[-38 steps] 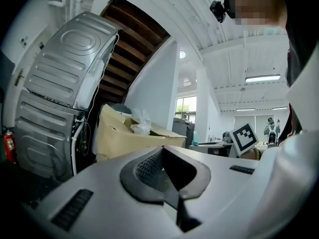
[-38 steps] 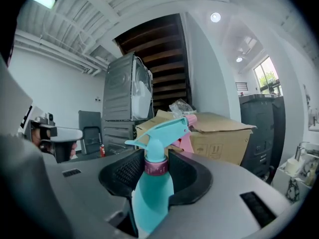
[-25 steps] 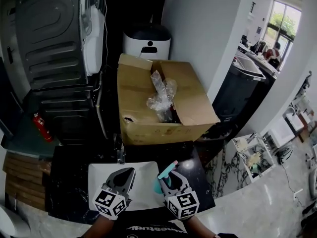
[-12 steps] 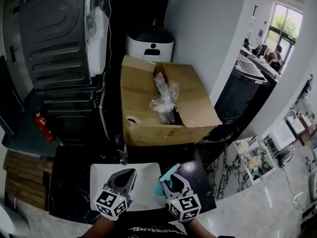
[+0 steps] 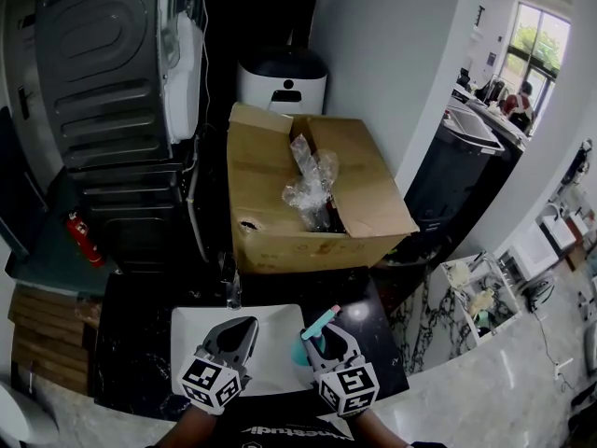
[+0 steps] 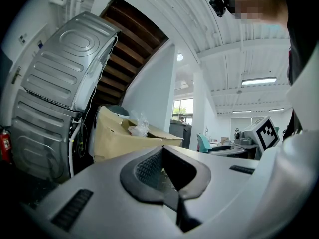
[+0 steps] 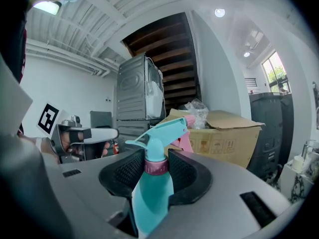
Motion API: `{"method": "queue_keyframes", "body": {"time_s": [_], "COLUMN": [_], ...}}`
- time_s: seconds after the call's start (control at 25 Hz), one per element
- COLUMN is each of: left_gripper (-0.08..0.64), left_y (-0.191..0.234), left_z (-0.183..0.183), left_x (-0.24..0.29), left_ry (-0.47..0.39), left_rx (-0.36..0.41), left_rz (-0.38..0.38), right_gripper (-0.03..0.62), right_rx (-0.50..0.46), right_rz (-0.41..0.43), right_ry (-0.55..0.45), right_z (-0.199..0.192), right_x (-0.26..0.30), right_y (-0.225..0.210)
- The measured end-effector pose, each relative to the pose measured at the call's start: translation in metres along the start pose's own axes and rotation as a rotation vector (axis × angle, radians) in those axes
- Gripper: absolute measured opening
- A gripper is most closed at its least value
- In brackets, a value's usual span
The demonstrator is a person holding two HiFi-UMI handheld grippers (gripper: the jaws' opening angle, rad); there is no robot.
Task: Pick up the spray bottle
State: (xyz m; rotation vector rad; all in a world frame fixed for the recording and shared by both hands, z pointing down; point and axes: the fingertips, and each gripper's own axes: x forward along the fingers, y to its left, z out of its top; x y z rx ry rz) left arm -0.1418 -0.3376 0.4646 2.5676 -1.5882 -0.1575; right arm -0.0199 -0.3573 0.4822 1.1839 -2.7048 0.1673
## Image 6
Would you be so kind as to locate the person's head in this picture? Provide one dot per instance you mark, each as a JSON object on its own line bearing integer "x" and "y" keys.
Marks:
{"x": 261, "y": 1}

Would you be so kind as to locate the person's black shirt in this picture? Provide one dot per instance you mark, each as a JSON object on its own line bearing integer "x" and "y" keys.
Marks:
{"x": 302, "y": 29}

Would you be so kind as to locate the long ceiling light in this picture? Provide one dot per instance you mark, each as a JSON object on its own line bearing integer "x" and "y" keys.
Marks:
{"x": 259, "y": 81}
{"x": 241, "y": 111}
{"x": 276, "y": 109}

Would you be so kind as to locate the window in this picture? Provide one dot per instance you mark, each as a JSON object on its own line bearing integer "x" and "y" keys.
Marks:
{"x": 183, "y": 109}

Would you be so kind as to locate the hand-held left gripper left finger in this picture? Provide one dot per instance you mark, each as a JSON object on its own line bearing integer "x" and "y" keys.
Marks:
{"x": 104, "y": 203}

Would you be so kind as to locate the brown wooden staircase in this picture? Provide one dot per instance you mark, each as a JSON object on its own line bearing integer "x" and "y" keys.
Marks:
{"x": 129, "y": 46}

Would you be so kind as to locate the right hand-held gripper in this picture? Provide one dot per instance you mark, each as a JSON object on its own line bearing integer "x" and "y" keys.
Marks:
{"x": 268, "y": 133}

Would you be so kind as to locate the upright grey washing machine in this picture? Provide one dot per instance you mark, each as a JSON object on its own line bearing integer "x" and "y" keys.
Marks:
{"x": 40, "y": 138}

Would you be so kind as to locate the clear crumpled plastic bag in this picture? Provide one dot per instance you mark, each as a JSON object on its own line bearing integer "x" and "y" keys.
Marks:
{"x": 139, "y": 127}

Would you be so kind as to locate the black head camera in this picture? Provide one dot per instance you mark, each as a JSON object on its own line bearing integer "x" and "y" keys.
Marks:
{"x": 218, "y": 6}

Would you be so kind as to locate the brown cardboard box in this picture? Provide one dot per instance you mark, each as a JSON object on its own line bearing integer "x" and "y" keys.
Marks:
{"x": 117, "y": 141}

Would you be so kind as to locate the round ceiling light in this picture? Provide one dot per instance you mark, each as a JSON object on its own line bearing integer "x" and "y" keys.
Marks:
{"x": 180, "y": 57}

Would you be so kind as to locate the white appliance with dark lid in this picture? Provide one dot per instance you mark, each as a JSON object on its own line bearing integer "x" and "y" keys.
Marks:
{"x": 118, "y": 109}

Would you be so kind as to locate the blue wall sign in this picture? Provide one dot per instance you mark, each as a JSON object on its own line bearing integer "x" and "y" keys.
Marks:
{"x": 40, "y": 44}

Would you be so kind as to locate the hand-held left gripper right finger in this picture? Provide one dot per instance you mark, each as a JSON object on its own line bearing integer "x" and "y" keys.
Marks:
{"x": 224, "y": 183}

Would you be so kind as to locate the tilted grey washing machine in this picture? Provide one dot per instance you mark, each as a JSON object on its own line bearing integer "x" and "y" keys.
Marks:
{"x": 67, "y": 58}

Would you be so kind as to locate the red fire extinguisher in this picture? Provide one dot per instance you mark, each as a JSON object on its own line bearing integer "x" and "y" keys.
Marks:
{"x": 5, "y": 143}

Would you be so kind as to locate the wall switch plate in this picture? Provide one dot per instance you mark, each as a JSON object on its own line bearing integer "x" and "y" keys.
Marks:
{"x": 22, "y": 38}

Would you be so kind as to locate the white door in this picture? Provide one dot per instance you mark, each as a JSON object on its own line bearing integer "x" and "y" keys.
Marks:
{"x": 15, "y": 58}

